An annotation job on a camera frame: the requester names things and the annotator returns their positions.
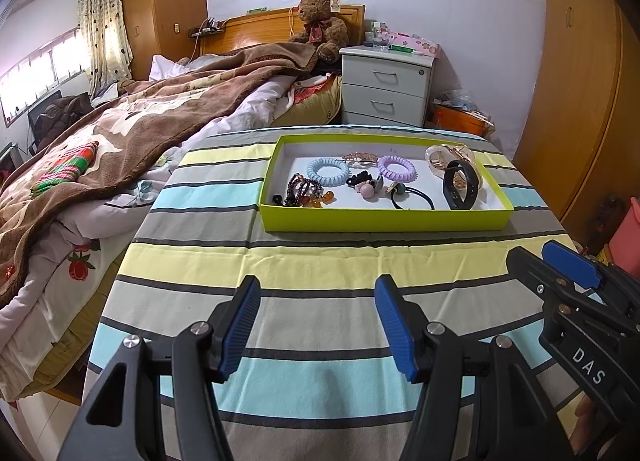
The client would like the pink plastic bucket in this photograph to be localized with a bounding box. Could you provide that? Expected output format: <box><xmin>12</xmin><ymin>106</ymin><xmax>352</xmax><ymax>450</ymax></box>
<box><xmin>609</xmin><ymin>198</ymin><xmax>640</xmax><ymax>269</ymax></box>

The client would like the large wooden wardrobe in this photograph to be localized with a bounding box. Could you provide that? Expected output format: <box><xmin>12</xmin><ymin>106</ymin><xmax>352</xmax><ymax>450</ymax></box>
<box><xmin>512</xmin><ymin>0</ymin><xmax>640</xmax><ymax>244</ymax></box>

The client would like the black hair tie with bead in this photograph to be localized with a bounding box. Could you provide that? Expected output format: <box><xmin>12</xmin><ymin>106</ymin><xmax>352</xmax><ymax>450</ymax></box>
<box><xmin>386</xmin><ymin>181</ymin><xmax>436</xmax><ymax>211</ymax></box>

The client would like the tall wooden cabinet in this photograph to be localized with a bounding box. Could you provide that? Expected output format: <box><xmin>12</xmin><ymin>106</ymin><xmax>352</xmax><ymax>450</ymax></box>
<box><xmin>120</xmin><ymin>0</ymin><xmax>209</xmax><ymax>83</ymax></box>

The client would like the brown fleece blanket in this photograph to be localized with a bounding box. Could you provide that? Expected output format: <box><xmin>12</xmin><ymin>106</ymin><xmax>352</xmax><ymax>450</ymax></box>
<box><xmin>0</xmin><ymin>41</ymin><xmax>322</xmax><ymax>308</ymax></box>

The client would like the dotted curtain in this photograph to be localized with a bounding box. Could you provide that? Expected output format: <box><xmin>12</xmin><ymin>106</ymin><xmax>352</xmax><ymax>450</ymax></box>
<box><xmin>77</xmin><ymin>0</ymin><xmax>136</xmax><ymax>98</ymax></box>

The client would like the pink floral tissue box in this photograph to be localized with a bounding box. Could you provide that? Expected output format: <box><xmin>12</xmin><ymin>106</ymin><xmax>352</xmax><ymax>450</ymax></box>
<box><xmin>386</xmin><ymin>31</ymin><xmax>442</xmax><ymax>58</ymax></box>

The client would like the grey nightstand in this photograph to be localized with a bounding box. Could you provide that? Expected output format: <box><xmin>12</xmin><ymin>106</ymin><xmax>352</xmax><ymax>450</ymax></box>
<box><xmin>338</xmin><ymin>43</ymin><xmax>442</xmax><ymax>128</ymax></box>

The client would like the purple spiral hair tie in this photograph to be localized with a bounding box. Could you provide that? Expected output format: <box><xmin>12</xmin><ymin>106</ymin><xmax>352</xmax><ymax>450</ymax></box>
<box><xmin>376</xmin><ymin>154</ymin><xmax>418</xmax><ymax>182</ymax></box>

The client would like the striped tablecloth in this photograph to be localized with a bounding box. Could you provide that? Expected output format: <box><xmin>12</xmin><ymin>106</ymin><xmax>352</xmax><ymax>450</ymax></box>
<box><xmin>82</xmin><ymin>124</ymin><xmax>607</xmax><ymax>461</ymax></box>

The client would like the yellow red pillow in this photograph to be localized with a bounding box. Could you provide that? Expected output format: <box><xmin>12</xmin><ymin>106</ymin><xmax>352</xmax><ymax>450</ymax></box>
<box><xmin>274</xmin><ymin>73</ymin><xmax>344</xmax><ymax>128</ymax></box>

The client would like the green cardboard box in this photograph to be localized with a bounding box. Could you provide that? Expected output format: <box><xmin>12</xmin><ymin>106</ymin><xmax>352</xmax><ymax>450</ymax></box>
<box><xmin>258</xmin><ymin>134</ymin><xmax>515</xmax><ymax>233</ymax></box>

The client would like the dark red bead bracelet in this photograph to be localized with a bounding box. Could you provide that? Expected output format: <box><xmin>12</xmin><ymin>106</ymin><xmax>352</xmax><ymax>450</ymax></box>
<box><xmin>271</xmin><ymin>171</ymin><xmax>337</xmax><ymax>210</ymax></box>

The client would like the wooden headboard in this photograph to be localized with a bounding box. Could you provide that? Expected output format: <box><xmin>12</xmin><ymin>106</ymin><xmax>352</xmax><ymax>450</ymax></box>
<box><xmin>188</xmin><ymin>4</ymin><xmax>367</xmax><ymax>61</ymax></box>

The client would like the white floral quilt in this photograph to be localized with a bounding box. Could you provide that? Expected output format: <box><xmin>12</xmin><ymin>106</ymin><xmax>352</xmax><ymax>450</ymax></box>
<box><xmin>0</xmin><ymin>54</ymin><xmax>342</xmax><ymax>401</ymax></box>

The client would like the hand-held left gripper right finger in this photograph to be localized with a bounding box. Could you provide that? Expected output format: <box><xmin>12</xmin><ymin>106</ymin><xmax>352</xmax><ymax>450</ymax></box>
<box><xmin>375</xmin><ymin>275</ymin><xmax>581</xmax><ymax>461</ymax></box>

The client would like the dark chair with clothes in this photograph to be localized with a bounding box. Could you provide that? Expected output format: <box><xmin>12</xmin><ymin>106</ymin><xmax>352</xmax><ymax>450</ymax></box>
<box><xmin>27</xmin><ymin>90</ymin><xmax>94</xmax><ymax>153</ymax></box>

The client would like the light blue spiral hair tie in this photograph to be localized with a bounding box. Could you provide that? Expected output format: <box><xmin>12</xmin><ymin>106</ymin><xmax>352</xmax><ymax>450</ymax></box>
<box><xmin>306</xmin><ymin>157</ymin><xmax>351</xmax><ymax>188</ymax></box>

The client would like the brown teddy bear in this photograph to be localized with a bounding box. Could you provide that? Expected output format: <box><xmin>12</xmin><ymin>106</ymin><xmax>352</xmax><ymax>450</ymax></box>
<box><xmin>289</xmin><ymin>0</ymin><xmax>352</xmax><ymax>63</ymax></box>

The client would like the black smart band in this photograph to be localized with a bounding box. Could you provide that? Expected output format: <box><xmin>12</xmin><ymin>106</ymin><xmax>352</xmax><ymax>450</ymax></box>
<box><xmin>442</xmin><ymin>159</ymin><xmax>482</xmax><ymax>211</ymax></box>

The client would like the orange storage box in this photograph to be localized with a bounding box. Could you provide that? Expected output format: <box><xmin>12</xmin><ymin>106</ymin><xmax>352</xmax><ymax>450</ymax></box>
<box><xmin>431</xmin><ymin>102</ymin><xmax>495</xmax><ymax>138</ymax></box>

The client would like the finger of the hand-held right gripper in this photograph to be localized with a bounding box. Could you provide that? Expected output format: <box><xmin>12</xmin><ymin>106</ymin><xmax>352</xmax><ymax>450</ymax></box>
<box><xmin>505</xmin><ymin>246</ymin><xmax>576</xmax><ymax>309</ymax></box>
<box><xmin>541</xmin><ymin>240</ymin><xmax>608</xmax><ymax>294</ymax></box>

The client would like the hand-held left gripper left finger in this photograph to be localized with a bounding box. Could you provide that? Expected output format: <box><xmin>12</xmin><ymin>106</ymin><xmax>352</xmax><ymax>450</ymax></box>
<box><xmin>57</xmin><ymin>275</ymin><xmax>262</xmax><ymax>461</ymax></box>

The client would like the black clip with pink ball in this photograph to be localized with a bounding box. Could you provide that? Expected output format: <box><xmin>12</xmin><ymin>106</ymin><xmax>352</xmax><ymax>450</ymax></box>
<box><xmin>346</xmin><ymin>171</ymin><xmax>385</xmax><ymax>200</ymax></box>

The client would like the person's right hand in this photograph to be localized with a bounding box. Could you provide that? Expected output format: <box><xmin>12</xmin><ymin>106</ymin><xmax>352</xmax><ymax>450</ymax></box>
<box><xmin>571</xmin><ymin>391</ymin><xmax>602</xmax><ymax>448</ymax></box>

